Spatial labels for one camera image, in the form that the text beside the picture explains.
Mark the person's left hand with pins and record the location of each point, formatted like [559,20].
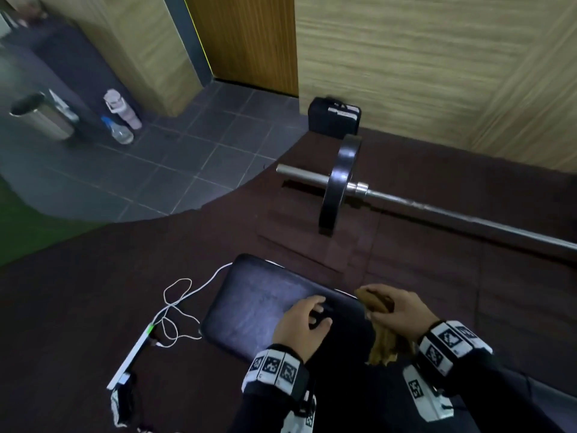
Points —
[293,331]

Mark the black gold lettered weight plate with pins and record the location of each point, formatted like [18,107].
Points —
[338,184]

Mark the grey carpeted block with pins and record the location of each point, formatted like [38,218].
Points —
[76,63]

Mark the black power adapter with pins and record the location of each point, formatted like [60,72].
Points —
[122,405]

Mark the left marker wristband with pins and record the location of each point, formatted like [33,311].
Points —
[275,369]

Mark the steel bin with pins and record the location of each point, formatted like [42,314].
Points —
[45,121]

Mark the small black white striped plate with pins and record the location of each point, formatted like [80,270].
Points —
[329,119]

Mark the person's right hand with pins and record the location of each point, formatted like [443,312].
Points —
[405,315]

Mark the clear blue spray bottle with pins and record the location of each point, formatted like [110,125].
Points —
[119,132]

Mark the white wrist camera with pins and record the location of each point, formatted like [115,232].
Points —
[423,396]
[299,417]

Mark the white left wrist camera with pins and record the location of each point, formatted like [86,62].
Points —
[299,417]

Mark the green turf mat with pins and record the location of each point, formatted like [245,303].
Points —
[36,229]

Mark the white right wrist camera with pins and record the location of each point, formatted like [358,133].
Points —
[423,396]

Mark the right marker wristband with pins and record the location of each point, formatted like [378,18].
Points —
[451,347]

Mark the person's right forearm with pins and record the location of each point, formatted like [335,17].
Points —
[505,401]

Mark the marker wristband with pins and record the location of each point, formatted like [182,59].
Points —
[451,347]
[275,369]

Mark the person's left forearm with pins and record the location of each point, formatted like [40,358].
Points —
[261,414]

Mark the brown cleaning cloth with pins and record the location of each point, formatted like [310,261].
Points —
[383,351]

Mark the black white print bench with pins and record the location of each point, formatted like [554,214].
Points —
[252,302]

